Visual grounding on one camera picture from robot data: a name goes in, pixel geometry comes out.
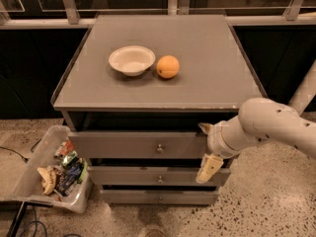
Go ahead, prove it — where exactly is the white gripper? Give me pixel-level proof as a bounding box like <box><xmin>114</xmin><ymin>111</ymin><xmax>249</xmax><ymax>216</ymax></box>
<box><xmin>196</xmin><ymin>119</ymin><xmax>241</xmax><ymax>184</ymax></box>

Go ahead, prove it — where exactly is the grey top drawer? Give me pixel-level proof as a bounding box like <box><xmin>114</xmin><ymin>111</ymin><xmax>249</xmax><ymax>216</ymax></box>
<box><xmin>69</xmin><ymin>131</ymin><xmax>206</xmax><ymax>159</ymax></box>

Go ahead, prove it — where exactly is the grey drawer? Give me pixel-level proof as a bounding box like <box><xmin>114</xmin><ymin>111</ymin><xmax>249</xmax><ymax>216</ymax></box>
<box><xmin>69</xmin><ymin>131</ymin><xmax>206</xmax><ymax>159</ymax></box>
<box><xmin>101</xmin><ymin>190</ymin><xmax>219</xmax><ymax>205</ymax></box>
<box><xmin>87</xmin><ymin>165</ymin><xmax>231</xmax><ymax>188</ymax></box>

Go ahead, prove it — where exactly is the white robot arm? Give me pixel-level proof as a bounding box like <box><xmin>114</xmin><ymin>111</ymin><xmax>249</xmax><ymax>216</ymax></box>
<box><xmin>196</xmin><ymin>61</ymin><xmax>316</xmax><ymax>184</ymax></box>

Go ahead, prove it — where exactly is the grey drawer cabinet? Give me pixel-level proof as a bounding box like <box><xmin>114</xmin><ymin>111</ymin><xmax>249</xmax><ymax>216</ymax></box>
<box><xmin>51</xmin><ymin>15</ymin><xmax>265</xmax><ymax>192</ymax></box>

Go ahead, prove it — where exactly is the grey bottom drawer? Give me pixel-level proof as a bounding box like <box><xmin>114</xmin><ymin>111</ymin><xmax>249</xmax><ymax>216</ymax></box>
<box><xmin>101</xmin><ymin>190</ymin><xmax>219</xmax><ymax>205</ymax></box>

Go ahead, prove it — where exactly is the grey middle drawer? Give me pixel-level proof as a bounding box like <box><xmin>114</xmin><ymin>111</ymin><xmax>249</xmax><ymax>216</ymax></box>
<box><xmin>87</xmin><ymin>165</ymin><xmax>231</xmax><ymax>188</ymax></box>

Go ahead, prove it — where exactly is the orange fruit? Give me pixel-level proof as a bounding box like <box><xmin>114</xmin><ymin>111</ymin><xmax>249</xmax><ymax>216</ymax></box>
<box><xmin>156</xmin><ymin>55</ymin><xmax>180</xmax><ymax>79</ymax></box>

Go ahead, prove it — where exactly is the white bowl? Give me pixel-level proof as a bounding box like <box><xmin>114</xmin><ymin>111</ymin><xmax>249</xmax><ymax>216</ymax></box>
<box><xmin>109</xmin><ymin>45</ymin><xmax>156</xmax><ymax>77</ymax></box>

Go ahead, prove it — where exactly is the green snack packet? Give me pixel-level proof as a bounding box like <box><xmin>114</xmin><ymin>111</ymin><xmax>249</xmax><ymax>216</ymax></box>
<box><xmin>61</xmin><ymin>150</ymin><xmax>78</xmax><ymax>168</ymax></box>

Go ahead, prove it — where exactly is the dark blue snack packet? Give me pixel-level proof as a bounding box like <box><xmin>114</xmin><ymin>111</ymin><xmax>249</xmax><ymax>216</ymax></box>
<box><xmin>54</xmin><ymin>163</ymin><xmax>83</xmax><ymax>197</ymax></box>

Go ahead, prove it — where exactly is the red snack can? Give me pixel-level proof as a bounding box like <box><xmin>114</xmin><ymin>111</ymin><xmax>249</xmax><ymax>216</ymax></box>
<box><xmin>54</xmin><ymin>140</ymin><xmax>74</xmax><ymax>159</ymax></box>

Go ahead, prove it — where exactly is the tan crumpled bag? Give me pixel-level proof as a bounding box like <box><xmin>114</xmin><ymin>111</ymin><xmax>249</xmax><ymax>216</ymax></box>
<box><xmin>38</xmin><ymin>167</ymin><xmax>56</xmax><ymax>195</ymax></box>

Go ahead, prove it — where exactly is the metal window railing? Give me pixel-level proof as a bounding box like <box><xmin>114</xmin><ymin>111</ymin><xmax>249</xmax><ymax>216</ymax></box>
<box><xmin>0</xmin><ymin>0</ymin><xmax>316</xmax><ymax>29</ymax></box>

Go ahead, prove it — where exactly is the black floor cable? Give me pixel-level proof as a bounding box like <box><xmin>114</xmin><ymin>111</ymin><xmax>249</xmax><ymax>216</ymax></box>
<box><xmin>0</xmin><ymin>138</ymin><xmax>42</xmax><ymax>164</ymax></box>

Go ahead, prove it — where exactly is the blue floor cable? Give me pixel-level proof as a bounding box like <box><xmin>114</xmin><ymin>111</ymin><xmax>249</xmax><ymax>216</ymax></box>
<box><xmin>19</xmin><ymin>206</ymin><xmax>49</xmax><ymax>237</ymax></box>

